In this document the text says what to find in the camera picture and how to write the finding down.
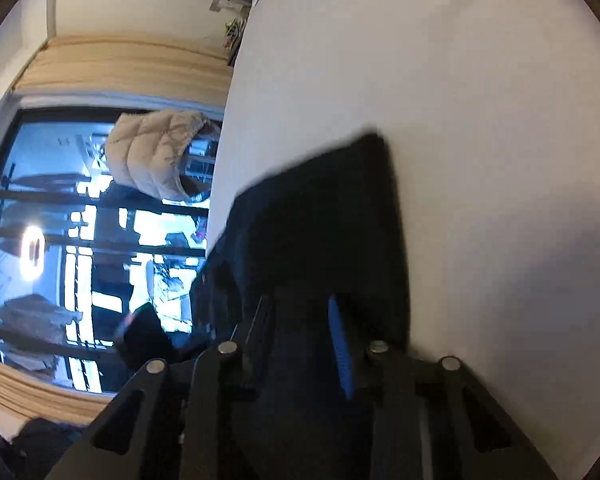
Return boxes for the glass balcony door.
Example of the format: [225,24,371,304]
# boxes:
[0,105,226,396]

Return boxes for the bed with grey headboard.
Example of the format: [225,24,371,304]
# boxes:
[172,0,600,480]

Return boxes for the dark cloth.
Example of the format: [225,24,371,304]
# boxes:
[7,416,88,480]

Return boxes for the beige puffer jacket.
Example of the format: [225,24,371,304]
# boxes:
[105,109,222,202]

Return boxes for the black pants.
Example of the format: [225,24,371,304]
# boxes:
[190,131,413,480]

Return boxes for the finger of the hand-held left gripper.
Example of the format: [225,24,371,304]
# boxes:
[114,304,181,372]

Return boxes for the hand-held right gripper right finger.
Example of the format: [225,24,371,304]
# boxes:
[327,294,557,480]

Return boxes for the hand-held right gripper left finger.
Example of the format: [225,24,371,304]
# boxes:
[45,294,272,480]

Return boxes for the beige curtain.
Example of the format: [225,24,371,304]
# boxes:
[0,35,231,426]

